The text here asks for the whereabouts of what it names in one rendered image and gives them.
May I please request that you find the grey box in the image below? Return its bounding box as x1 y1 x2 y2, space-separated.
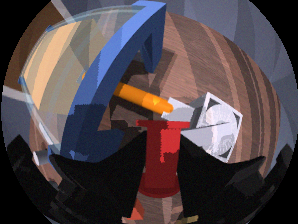
48 181 59 190

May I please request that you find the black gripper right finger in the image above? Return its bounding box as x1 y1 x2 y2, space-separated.
176 133 266 218

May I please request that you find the grey cylinder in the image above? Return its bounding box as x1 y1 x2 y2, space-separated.
33 151 49 167

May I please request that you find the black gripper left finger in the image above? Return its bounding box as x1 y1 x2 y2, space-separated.
48 131 148 218

